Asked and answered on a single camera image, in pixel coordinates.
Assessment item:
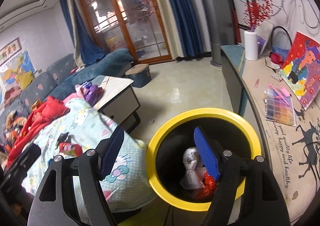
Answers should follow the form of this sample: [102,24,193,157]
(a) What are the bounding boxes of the red plastic bag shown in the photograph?
[192,172,217,202]

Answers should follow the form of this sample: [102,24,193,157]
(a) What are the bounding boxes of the red candy tube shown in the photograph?
[59,143,83,157]

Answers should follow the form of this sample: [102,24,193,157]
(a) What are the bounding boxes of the green black snack wrapper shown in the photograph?
[56,132,74,148]

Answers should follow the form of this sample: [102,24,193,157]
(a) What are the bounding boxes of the yellow rimmed black trash bin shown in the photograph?
[146,108,263,212]

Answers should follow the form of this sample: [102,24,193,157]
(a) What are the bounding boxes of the clothes pile on sofa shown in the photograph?
[3,110,27,154]

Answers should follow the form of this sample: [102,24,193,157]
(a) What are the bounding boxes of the tv cabinet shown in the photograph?
[221,45,319,225]

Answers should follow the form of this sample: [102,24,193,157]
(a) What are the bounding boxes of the red blanket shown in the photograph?
[6,96,70,169]

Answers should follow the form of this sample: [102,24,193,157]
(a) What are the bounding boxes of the golden gift bag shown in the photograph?
[30,99,42,112]

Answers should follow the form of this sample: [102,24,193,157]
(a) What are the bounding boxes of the hello kitty blue bedsheet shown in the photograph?
[23,99,155,225]

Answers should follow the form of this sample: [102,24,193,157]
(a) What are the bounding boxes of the yellow cushion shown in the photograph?
[16,71,34,90]

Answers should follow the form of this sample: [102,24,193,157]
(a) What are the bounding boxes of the bead organizer box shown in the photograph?
[264,87,296,127]

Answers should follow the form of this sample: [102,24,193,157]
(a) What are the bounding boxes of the china map poster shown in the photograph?
[1,51,36,90]

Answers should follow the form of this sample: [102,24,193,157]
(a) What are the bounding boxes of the blue grey sofa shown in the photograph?
[1,48,133,129]

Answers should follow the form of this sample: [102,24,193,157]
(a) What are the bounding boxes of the white top coffee table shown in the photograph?
[92,75,141,133]

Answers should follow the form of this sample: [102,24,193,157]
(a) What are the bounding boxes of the framed embroidery picture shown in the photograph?
[0,37,22,65]

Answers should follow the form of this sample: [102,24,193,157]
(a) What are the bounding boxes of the left blue curtain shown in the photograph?
[59,0,106,67]

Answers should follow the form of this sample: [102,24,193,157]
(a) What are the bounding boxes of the blue curtain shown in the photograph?
[59,0,106,67]
[157,0,203,60]

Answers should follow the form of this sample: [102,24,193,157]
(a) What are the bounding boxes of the blue round stool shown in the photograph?
[125,64,152,88]

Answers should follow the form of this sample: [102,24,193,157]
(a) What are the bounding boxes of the black hoop basket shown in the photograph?
[264,26,292,71]

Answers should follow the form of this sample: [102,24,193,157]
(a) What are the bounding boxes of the right blue curtain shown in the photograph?
[157,0,203,60]

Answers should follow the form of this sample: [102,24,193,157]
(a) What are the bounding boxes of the white vase red berries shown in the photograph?
[244,0,274,61]

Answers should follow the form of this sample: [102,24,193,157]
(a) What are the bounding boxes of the wooden glass sliding door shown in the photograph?
[80,0,172,64]

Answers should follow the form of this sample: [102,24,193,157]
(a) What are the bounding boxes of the silver tower air conditioner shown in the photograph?
[202,0,235,69]

